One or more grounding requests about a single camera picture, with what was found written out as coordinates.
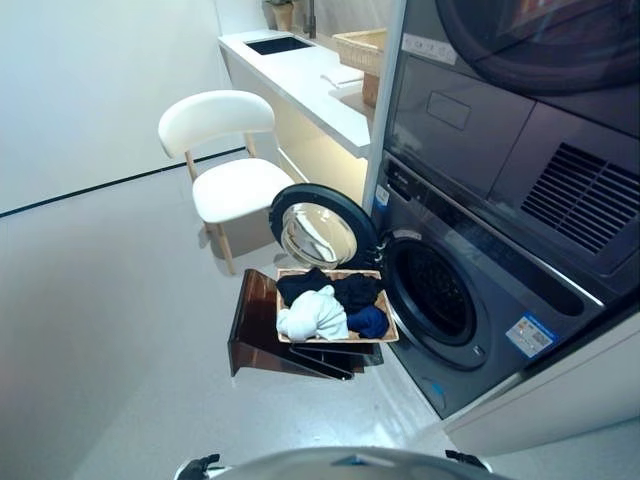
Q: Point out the round washing machine door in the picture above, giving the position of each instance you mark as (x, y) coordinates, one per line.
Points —
(320, 227)

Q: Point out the dark grey washing machine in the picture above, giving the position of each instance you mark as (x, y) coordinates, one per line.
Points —
(500, 305)

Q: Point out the black garment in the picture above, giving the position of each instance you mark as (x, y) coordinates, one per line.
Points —
(350, 292)

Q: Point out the white garment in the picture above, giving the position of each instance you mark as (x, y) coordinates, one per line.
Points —
(315, 315)

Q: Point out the wicker laundry basket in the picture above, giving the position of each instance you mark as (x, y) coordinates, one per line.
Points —
(385, 307)

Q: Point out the navy blue garment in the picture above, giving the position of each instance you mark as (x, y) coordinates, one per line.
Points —
(370, 320)

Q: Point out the brown glossy step stool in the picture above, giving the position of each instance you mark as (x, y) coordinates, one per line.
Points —
(255, 325)

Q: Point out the white chair with wooden legs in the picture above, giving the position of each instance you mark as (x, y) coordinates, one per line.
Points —
(225, 150)

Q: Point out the white counter cabinet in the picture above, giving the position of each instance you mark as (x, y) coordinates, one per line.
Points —
(305, 100)

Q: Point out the small brown wicker basket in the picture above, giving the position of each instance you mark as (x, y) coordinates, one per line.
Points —
(372, 90)

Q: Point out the white vertical cabinet panel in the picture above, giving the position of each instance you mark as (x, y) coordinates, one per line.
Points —
(386, 95)

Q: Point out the folded white towel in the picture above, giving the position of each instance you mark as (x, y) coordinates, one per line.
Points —
(342, 75)

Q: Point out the large woven storage basket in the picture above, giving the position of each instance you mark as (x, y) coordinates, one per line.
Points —
(362, 47)

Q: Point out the black rectangular sink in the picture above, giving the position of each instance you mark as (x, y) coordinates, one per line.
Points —
(277, 45)

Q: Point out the grey metal faucet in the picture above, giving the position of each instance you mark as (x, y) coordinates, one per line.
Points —
(311, 17)

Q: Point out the silver robot torso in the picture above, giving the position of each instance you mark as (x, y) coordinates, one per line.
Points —
(345, 465)

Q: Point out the energy label sticker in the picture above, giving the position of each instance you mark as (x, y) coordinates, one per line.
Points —
(531, 334)

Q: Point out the dark grey stacked dryer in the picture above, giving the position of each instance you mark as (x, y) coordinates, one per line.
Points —
(505, 95)

